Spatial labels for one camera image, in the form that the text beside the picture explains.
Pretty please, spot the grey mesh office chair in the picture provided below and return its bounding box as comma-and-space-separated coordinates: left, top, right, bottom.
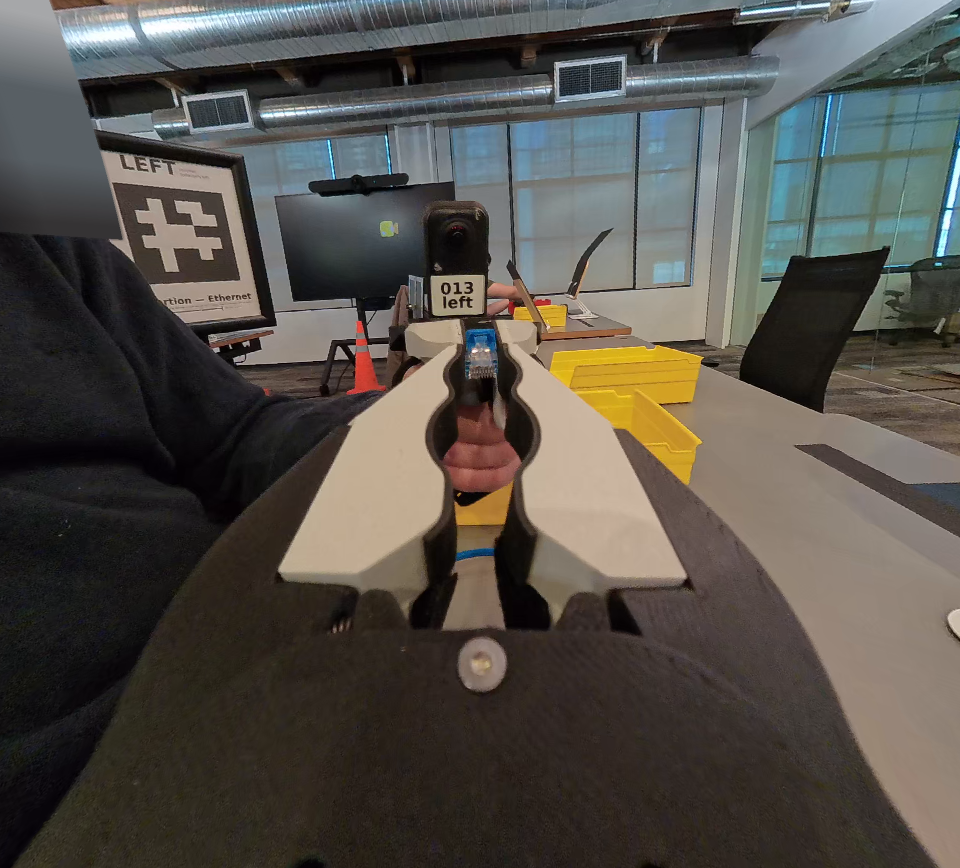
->
883, 256, 960, 349

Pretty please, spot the orange traffic cone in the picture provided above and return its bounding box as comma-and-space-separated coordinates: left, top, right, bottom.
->
346, 320, 387, 396

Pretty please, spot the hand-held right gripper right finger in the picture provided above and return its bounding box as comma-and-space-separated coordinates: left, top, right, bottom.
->
495, 341, 690, 630

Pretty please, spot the black office chair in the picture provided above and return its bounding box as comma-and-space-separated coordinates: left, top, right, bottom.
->
738, 247, 891, 413

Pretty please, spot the black framed marker sign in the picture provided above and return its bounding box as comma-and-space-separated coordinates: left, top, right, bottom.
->
93, 130, 277, 336

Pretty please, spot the wooden top desk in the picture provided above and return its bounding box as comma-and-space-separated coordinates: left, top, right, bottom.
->
538, 313, 633, 360

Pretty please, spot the black wall monitor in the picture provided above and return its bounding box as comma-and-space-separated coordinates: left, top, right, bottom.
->
274, 179, 457, 302

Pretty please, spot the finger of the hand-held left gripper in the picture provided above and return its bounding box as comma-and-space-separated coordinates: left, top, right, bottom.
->
497, 322, 541, 360
405, 322, 466, 377

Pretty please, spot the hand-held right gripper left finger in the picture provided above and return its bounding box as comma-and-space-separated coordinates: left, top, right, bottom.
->
277, 343, 460, 630

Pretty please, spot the person's left hand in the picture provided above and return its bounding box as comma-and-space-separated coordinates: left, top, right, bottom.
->
442, 409, 520, 494

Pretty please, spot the silver round air duct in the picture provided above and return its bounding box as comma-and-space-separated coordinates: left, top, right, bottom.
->
153, 55, 781, 140
56, 0, 591, 80

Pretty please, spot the white air vent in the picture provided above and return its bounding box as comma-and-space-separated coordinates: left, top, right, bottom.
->
553, 55, 628, 103
182, 90, 253, 134

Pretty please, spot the yellow plastic bin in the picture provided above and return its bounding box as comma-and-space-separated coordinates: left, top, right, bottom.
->
551, 345, 704, 405
453, 388, 704, 527

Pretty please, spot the black video bar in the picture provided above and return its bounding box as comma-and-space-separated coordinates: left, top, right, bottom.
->
309, 172, 410, 197

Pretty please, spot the blue ethernet cable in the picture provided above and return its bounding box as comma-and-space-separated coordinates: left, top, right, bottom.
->
450, 328, 504, 569

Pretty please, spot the black monitor stand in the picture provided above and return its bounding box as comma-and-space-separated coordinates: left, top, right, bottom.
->
318, 296, 406, 396

